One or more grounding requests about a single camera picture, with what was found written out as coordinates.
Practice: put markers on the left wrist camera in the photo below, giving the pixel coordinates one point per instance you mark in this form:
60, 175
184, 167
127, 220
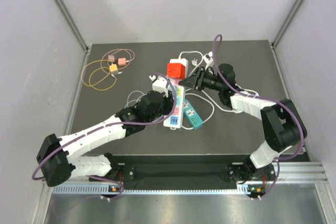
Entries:
159, 84

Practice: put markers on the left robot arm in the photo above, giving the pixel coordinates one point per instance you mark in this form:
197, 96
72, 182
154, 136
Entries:
63, 158

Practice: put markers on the white power strip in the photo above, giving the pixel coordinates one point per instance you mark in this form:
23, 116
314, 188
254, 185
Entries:
176, 119

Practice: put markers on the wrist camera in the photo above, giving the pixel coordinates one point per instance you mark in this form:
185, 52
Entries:
159, 84
208, 59

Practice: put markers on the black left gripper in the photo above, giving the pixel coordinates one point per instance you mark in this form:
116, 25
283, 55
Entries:
169, 102

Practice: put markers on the yellow USB charger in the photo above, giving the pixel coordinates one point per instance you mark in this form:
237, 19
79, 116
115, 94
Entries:
113, 68

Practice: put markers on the red cube socket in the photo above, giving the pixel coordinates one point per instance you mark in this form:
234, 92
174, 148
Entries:
176, 70

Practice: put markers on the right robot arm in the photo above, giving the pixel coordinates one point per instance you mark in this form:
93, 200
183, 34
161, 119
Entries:
282, 124

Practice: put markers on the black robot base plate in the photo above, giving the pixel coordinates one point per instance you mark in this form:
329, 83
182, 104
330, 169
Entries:
185, 171

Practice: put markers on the teal power strip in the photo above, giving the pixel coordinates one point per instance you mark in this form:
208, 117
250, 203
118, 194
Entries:
192, 116

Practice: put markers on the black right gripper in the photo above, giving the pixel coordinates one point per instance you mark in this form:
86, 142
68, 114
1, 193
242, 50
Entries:
190, 82

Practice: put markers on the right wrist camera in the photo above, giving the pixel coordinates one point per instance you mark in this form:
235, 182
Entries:
208, 59

